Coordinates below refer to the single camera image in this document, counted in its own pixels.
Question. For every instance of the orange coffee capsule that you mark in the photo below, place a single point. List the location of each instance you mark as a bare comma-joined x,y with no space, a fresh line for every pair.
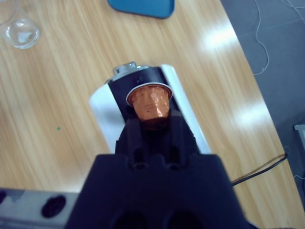
150,102

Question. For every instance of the white capsule coffee machine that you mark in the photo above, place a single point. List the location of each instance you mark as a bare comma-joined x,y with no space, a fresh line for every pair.
104,112

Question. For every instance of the clear glass cup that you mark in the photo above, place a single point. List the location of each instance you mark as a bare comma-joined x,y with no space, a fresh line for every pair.
22,34

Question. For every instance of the blue plastic tray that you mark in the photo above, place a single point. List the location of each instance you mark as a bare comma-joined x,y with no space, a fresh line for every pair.
143,7

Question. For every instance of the white frame leg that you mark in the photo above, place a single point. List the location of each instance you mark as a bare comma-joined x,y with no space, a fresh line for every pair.
300,131

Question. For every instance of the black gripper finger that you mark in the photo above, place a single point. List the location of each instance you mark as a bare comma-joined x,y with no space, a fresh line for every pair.
131,140
181,136

